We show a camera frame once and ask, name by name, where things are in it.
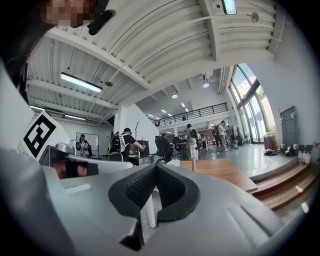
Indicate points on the white table leg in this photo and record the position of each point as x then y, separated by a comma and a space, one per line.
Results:
151, 212

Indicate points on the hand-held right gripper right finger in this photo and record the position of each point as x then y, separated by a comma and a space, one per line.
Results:
212, 220

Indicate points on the wooden steps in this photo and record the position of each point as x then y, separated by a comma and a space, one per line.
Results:
287, 185

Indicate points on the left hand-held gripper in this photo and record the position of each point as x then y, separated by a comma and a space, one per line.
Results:
40, 135

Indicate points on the whiteboard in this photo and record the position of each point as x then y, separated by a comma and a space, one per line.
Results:
93, 140

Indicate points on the brown container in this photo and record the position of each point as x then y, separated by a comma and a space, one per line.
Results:
270, 142

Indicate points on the person's left hand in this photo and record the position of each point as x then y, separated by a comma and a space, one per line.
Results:
58, 170

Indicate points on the gray door panel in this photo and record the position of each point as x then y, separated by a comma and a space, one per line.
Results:
289, 125

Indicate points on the round ceiling downlight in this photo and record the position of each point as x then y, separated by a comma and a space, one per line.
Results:
205, 85
174, 96

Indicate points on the round ceiling smoke detector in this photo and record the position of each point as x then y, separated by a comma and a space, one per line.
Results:
255, 17
108, 83

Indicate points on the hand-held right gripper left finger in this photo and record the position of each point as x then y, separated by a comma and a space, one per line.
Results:
95, 200

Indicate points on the black head-mounted camera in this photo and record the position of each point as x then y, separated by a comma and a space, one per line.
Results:
101, 22

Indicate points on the white air conditioner unit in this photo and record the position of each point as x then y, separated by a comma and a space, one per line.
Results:
207, 75

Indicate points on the cluster of bottles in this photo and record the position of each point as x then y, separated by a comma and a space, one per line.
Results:
306, 156

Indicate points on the large window wall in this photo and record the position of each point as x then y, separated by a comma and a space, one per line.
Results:
252, 107

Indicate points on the long ceiling strip light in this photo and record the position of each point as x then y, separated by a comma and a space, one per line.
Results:
75, 117
81, 82

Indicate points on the rectangular ceiling light panel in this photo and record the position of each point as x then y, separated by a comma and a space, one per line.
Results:
229, 6

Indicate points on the black balcony railing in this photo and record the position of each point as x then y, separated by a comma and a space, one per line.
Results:
192, 113

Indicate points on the silver desk lamp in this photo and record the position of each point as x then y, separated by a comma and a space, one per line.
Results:
64, 147

